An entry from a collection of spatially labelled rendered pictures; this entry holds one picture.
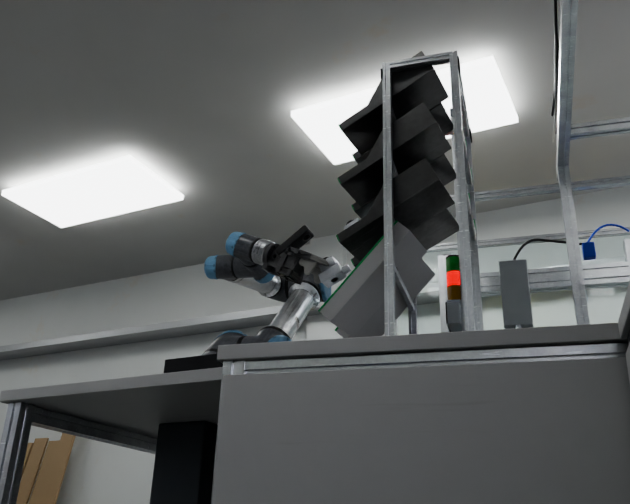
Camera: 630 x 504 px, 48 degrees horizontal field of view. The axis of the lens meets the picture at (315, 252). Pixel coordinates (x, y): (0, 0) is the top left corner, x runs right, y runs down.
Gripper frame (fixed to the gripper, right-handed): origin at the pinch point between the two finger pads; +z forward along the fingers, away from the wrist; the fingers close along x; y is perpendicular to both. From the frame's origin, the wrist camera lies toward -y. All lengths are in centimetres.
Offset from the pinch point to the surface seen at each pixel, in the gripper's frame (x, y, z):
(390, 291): 24.3, 7.7, 32.5
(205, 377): 36, 41, 5
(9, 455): 34, 78, -41
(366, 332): 1.3, 14.5, 19.1
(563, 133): -88, -100, 18
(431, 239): -2.6, -15.3, 24.0
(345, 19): -89, -146, -108
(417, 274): 1.3, -4.0, 26.0
